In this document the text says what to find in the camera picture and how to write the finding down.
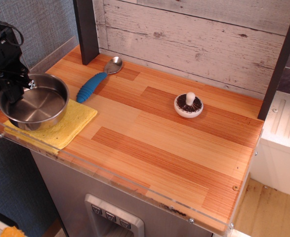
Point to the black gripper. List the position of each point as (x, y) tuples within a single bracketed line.
[(11, 68)]

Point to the silver steel pot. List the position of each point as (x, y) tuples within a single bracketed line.
[(38, 108)]

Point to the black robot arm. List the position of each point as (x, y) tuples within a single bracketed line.
[(14, 75)]

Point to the yellow folded cloth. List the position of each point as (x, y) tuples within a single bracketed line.
[(54, 139)]

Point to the clear acrylic edge guard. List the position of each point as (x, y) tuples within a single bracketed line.
[(193, 168)]

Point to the grey toy fridge cabinet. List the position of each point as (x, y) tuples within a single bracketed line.
[(68, 188)]

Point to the orange object at corner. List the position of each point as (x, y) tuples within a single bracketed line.
[(12, 232)]

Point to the silver dispenser panel with buttons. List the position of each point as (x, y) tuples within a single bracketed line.
[(108, 220)]

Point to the white toy mushroom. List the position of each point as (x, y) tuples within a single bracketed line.
[(188, 105)]

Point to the white toy sink unit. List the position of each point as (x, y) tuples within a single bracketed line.
[(271, 162)]

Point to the blue handled metal spoon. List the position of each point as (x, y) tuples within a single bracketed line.
[(112, 67)]

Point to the dark left shelf post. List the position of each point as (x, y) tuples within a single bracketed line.
[(86, 27)]

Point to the dark shelf post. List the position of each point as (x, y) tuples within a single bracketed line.
[(276, 77), (86, 27)]

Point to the dark right shelf post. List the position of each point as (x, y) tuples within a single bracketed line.
[(276, 77)]

